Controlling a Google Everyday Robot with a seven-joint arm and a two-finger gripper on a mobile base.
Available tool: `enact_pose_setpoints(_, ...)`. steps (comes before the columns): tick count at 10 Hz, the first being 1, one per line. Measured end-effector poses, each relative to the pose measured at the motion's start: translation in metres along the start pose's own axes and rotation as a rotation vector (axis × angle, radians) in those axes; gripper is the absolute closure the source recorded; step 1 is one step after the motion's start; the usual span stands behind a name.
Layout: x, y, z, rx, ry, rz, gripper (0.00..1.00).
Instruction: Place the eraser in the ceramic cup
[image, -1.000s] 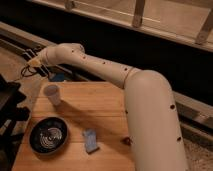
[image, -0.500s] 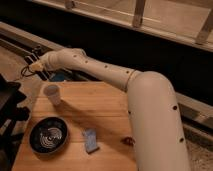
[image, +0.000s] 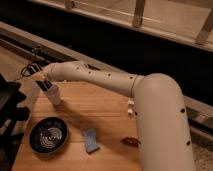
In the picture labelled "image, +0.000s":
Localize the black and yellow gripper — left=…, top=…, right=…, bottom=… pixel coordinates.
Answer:
left=27, top=63, right=52, bottom=90

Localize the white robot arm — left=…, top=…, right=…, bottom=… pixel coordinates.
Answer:
left=27, top=61, right=196, bottom=171

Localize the black chair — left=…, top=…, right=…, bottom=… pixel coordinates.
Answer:
left=0, top=74, right=30, bottom=171

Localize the dark patterned bowl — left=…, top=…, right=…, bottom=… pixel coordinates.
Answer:
left=29, top=117, right=68, bottom=154

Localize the small red brown object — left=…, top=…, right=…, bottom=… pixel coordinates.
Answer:
left=121, top=137, right=138, bottom=147

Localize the wooden railing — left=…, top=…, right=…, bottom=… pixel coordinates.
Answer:
left=30, top=0, right=213, bottom=52

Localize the black cable on floor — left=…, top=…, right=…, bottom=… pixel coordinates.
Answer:
left=20, top=61, right=41, bottom=78

